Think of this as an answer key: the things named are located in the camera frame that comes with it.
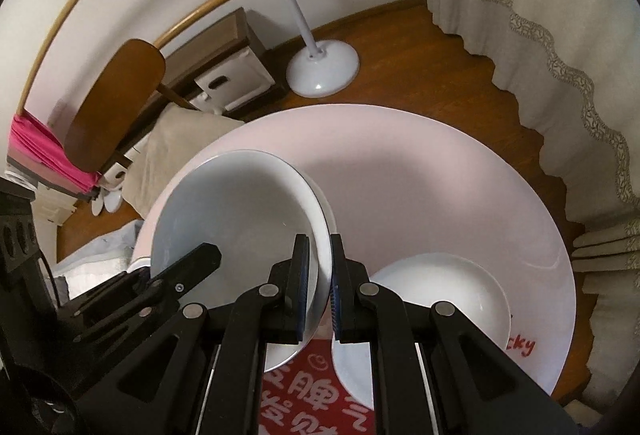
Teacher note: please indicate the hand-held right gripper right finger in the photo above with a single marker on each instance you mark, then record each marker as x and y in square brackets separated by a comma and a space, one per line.
[336, 295]

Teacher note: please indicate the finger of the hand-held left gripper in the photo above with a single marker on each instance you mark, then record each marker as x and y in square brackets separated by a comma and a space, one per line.
[195, 260]

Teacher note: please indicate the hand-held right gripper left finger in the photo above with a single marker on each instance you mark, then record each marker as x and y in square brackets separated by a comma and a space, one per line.
[300, 285]

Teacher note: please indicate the white plate blue rim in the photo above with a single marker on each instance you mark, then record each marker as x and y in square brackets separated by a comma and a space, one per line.
[235, 215]
[425, 285]
[322, 215]

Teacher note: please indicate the red printed mat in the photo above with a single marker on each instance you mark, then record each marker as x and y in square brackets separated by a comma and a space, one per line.
[310, 395]

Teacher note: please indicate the beige chair cushion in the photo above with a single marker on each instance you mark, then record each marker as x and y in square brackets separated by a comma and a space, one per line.
[175, 150]

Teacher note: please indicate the pink round tablecloth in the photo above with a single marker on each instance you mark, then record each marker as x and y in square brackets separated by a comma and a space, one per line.
[400, 175]

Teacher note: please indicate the pink cloth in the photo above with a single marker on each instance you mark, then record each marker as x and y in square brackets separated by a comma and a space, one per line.
[45, 150]

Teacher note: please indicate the brown wooden chair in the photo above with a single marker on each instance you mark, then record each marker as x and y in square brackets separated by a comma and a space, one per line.
[110, 105]

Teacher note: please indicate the white storage box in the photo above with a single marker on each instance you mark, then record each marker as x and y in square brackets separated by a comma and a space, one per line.
[240, 75]

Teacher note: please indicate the white floor lamp stand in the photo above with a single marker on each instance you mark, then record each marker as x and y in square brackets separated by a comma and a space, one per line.
[322, 70]

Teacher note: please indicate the dark brown wooden cabinet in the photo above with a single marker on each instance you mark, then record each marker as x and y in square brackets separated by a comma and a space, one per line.
[220, 30]

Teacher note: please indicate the cream curtain lace trim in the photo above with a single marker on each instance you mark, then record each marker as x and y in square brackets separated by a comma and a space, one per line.
[550, 15]

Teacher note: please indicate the long wooden barre rail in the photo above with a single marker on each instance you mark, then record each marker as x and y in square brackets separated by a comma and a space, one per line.
[28, 87]

